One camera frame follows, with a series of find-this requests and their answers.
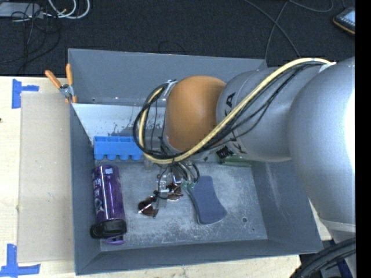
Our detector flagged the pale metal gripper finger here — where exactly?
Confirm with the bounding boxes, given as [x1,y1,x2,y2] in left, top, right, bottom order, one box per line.
[157,171,170,189]
[154,188,170,218]

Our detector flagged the brown sunglasses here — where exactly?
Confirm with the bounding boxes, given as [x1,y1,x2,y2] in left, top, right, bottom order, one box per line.
[137,181,185,218]

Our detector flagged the grey metal bin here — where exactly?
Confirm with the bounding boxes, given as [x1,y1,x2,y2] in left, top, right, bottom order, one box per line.
[67,48,325,275]

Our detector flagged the blue-grey curved sponge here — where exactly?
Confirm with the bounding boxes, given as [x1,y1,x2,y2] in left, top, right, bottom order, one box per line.
[187,175,228,226]

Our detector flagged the purple bottle with black cap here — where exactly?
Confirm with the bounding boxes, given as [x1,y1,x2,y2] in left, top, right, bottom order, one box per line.
[90,164,128,246]

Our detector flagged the blue plastic toy brick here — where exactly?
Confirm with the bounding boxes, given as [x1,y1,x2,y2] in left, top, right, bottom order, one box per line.
[93,136,145,162]

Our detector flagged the dark green flat block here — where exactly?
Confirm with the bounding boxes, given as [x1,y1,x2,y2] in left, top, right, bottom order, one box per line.
[219,154,257,168]

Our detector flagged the pale flat board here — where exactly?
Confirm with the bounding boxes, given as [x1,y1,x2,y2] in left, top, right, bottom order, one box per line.
[16,92,77,264]

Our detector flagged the black cylinder on white bracket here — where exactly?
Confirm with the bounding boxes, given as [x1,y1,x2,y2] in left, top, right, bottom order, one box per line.
[216,145,236,159]

